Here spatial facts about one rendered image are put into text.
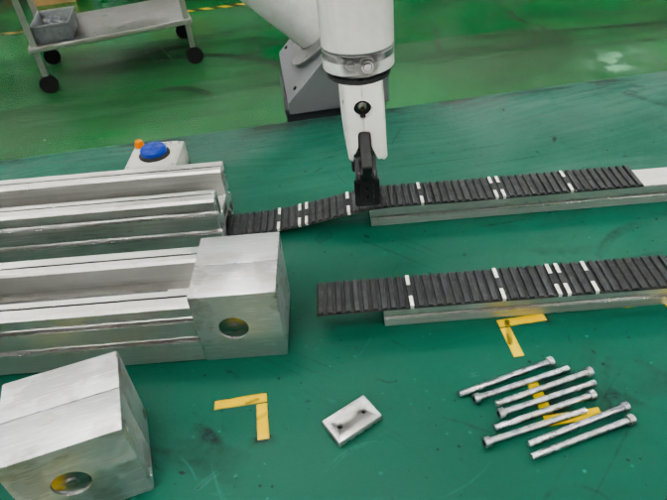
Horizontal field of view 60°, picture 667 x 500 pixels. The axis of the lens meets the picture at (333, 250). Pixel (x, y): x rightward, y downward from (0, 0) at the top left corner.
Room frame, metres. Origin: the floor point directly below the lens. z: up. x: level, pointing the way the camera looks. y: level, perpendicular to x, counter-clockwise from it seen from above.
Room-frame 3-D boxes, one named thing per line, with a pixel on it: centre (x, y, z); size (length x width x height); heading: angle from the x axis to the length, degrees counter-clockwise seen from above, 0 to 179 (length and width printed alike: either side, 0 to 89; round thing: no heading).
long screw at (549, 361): (0.36, -0.16, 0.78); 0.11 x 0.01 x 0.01; 105
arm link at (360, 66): (0.66, -0.05, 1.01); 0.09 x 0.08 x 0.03; 178
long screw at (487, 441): (0.30, -0.17, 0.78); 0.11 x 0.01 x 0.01; 103
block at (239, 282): (0.49, 0.10, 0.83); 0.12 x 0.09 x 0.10; 178
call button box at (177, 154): (0.79, 0.26, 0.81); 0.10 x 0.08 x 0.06; 178
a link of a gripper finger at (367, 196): (0.61, -0.05, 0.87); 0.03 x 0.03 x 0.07; 88
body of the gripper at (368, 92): (0.66, -0.05, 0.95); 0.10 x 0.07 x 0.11; 178
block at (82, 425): (0.32, 0.25, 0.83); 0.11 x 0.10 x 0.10; 15
